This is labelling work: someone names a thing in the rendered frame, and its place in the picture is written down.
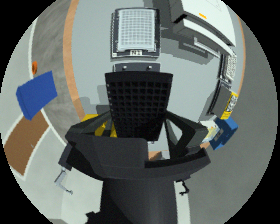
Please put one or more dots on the blue open-top box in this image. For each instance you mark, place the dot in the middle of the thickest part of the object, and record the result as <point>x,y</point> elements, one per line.
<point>225,125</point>

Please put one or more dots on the yellow open-top bin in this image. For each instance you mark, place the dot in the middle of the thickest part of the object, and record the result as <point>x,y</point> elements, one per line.
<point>99,131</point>

